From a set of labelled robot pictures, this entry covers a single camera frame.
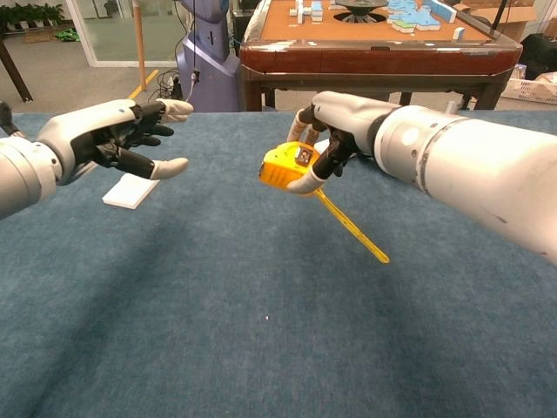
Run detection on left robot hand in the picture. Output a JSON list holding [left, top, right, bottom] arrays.
[[37, 98, 195, 186]]

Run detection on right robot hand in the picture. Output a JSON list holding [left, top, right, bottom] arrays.
[[285, 91, 401, 196]]

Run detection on yellow tape measure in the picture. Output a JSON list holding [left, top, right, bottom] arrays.
[[257, 141, 391, 265]]

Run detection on purple robot base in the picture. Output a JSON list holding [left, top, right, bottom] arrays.
[[176, 0, 240, 113]]

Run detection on brown wooden mahjong table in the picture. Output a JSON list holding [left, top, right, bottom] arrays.
[[238, 0, 523, 112]]

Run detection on white flat plastic box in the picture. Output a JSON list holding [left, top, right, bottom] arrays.
[[102, 173, 161, 211]]

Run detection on white framed glass partition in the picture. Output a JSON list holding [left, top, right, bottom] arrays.
[[64, 0, 184, 69]]

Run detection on dark table leg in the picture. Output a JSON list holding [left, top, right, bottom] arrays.
[[0, 37, 34, 104]]

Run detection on wooden pole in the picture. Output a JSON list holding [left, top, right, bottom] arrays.
[[132, 0, 148, 92]]

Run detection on black round table centrepiece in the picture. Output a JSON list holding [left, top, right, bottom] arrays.
[[332, 0, 389, 24]]

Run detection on stacked mahjong tile cluster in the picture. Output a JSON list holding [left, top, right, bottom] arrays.
[[289, 0, 325, 25]]

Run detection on blue mahjong tile pile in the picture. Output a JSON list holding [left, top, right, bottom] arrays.
[[386, 0, 441, 34]]

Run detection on green potted plants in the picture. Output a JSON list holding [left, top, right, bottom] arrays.
[[0, 3, 65, 31]]

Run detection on mahjong tile row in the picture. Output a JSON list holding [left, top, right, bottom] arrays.
[[424, 0, 458, 24]]

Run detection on thin black rod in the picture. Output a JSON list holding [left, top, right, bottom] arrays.
[[491, 0, 508, 40]]

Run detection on white plastic basket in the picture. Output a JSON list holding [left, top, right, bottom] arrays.
[[500, 76, 557, 105]]

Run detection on blue carpet table cover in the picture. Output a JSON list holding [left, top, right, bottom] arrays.
[[0, 111, 557, 418]]

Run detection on cardboard box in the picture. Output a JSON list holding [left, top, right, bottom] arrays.
[[452, 0, 557, 43]]

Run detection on black bag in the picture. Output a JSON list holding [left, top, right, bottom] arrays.
[[520, 33, 557, 82]]

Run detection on black floor cable bundle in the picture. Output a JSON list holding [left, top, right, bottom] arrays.
[[146, 69, 188, 105]]

